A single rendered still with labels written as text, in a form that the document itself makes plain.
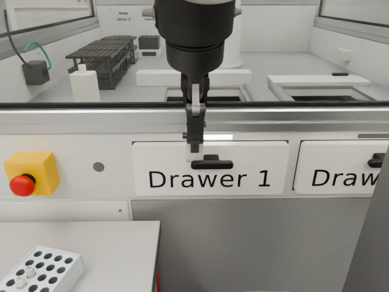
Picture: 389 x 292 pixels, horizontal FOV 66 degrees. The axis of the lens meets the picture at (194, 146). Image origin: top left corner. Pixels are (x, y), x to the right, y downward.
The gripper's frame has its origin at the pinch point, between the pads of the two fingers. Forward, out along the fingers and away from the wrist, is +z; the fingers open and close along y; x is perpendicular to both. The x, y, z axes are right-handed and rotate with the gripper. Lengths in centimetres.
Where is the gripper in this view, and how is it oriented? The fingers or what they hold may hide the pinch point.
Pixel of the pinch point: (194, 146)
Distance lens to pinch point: 52.1
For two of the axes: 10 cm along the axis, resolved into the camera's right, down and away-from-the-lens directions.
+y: 0.2, 7.2, -6.9
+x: 10.0, -0.1, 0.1
